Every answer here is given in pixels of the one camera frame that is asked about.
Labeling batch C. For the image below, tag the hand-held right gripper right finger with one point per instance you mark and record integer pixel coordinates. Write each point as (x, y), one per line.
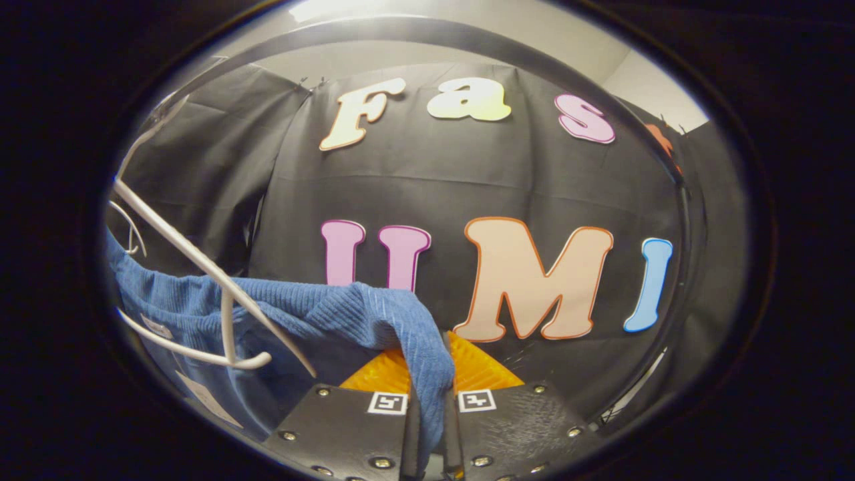
(521, 427)

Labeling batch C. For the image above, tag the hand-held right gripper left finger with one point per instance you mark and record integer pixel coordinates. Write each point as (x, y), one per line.
(347, 427)

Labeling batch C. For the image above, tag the white clothes hanger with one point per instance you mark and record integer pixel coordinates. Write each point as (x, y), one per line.
(137, 230)
(200, 264)

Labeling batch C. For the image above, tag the black clothes rack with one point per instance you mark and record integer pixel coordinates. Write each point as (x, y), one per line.
(414, 27)

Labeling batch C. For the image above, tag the black backdrop cloth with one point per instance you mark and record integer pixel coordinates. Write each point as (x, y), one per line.
(434, 187)

